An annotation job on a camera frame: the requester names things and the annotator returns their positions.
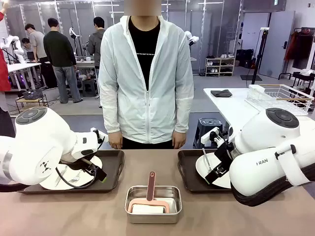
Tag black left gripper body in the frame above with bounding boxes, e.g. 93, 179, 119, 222
79, 157, 102, 174

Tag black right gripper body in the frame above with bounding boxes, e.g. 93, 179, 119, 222
213, 139, 234, 170

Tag dark brown serving tray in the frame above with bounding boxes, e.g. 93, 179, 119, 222
17, 149, 126, 195
177, 149, 237, 194

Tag white round plate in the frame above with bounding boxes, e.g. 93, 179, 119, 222
195, 151, 232, 190
39, 156, 103, 190

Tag silver table knife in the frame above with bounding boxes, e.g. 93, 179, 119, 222
54, 165, 68, 187

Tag pink lint roller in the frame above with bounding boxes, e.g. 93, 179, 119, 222
127, 171, 170, 214

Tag person's left forearm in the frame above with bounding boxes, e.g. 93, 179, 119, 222
173, 97, 194, 133

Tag person's right forearm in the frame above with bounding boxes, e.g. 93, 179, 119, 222
101, 98, 122, 135

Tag person's right hand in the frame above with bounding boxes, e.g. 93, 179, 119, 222
108, 132, 123, 150

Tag person's left hand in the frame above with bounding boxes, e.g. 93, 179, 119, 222
172, 131, 187, 149

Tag dark blue plastic stool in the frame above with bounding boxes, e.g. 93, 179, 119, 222
193, 117, 223, 149

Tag white side table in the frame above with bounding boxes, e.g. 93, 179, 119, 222
203, 87, 315, 135

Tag rectangular metal container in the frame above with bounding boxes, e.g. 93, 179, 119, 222
125, 185, 183, 224

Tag grey plastic stool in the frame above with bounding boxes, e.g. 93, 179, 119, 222
81, 78, 99, 97

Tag person in white jacket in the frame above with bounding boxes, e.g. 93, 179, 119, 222
97, 0, 195, 150

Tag wooden shoe rack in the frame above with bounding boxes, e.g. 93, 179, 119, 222
205, 57, 236, 77

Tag white lab desk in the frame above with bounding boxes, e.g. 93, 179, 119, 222
44, 60, 97, 74

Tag black equipment cases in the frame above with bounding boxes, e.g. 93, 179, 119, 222
235, 48, 254, 69

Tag black cart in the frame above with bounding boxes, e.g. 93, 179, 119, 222
292, 68, 315, 87

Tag man in grey hoodie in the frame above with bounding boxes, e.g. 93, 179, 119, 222
86, 16, 106, 109

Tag long white desk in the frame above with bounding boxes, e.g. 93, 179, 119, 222
6, 62, 43, 90

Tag man in dark green sweater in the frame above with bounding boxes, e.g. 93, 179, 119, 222
43, 17, 84, 104

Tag grey door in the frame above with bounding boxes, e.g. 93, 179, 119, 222
259, 11, 296, 79

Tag mannequin in red top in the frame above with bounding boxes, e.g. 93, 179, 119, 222
0, 2, 16, 138

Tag red hanging garment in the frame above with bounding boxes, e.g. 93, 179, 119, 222
284, 30, 299, 61

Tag man in grey t-shirt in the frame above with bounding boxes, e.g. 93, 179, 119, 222
24, 23, 59, 89

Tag dark hanging garment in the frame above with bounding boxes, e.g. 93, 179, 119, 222
292, 30, 315, 70

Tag seated person in grey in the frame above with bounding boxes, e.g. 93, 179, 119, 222
21, 37, 34, 61

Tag black clothes rack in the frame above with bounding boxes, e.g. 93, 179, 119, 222
278, 27, 315, 81

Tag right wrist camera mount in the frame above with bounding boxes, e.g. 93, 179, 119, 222
200, 126, 229, 146

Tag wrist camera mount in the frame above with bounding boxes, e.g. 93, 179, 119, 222
200, 126, 229, 146
90, 127, 106, 150

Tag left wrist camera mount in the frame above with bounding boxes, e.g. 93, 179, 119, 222
90, 127, 106, 150

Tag black right arm cable sleeve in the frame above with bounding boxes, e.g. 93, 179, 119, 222
230, 161, 315, 207

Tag white wire dish rack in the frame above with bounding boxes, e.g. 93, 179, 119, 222
245, 84, 315, 117

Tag black frame wooden shelf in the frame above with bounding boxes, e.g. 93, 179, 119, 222
15, 94, 50, 114

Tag dark wire basket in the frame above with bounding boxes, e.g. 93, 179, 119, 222
22, 89, 44, 100

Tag black camera stand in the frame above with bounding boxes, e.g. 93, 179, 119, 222
240, 27, 270, 86

